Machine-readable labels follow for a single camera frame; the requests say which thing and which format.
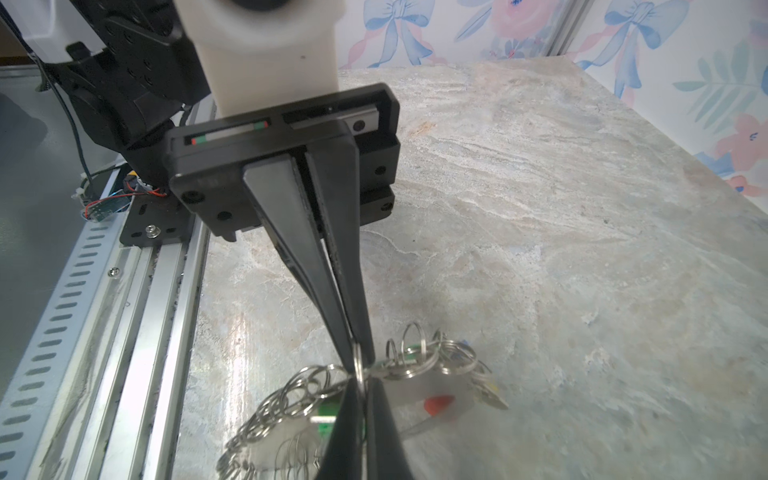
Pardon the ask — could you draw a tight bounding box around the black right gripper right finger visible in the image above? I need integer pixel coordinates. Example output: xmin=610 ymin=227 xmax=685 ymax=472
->
xmin=365 ymin=377 xmax=414 ymax=480

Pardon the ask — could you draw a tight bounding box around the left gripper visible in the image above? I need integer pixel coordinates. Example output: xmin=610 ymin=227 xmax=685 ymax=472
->
xmin=164 ymin=83 xmax=400 ymax=370

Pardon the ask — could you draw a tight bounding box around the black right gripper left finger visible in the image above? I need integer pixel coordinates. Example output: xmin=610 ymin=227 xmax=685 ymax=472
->
xmin=315 ymin=380 xmax=364 ymax=480

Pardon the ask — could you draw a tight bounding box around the green key tag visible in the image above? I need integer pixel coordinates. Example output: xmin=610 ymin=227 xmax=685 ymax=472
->
xmin=310 ymin=400 xmax=340 ymax=440

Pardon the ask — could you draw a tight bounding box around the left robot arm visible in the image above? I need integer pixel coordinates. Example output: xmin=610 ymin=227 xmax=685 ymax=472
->
xmin=1 ymin=1 xmax=400 ymax=368

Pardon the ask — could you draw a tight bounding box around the red key tag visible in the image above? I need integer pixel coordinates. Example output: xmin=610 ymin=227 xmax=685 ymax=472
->
xmin=423 ymin=395 xmax=455 ymax=417

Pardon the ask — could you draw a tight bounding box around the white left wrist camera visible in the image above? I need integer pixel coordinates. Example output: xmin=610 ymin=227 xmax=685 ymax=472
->
xmin=174 ymin=1 xmax=346 ymax=117

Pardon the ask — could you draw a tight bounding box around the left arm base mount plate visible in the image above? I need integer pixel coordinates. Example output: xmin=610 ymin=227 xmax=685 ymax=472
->
xmin=120 ymin=175 xmax=194 ymax=248

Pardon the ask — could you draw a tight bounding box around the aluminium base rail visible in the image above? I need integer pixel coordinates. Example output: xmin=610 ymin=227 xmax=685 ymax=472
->
xmin=1 ymin=210 xmax=209 ymax=479

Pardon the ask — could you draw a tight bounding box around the aluminium corner post left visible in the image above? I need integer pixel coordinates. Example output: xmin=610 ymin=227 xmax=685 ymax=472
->
xmin=544 ymin=0 xmax=594 ymax=57

